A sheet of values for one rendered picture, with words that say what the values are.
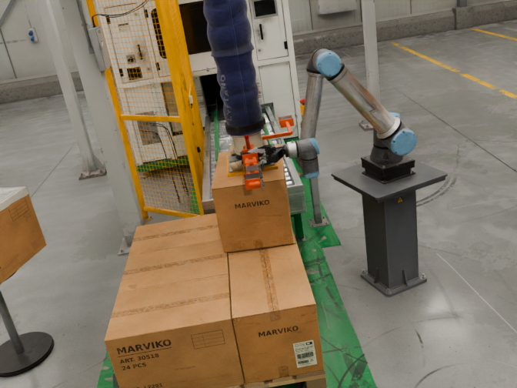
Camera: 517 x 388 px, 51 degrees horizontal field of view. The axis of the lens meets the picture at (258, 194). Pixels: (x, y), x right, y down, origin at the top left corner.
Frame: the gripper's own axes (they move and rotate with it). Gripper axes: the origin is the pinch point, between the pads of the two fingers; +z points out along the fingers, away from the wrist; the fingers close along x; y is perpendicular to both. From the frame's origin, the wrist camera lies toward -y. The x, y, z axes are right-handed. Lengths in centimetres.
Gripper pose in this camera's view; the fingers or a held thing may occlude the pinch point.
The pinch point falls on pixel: (251, 158)
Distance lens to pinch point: 287.7
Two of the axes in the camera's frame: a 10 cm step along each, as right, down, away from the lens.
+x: -1.5, -9.1, -3.9
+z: -9.9, 1.7, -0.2
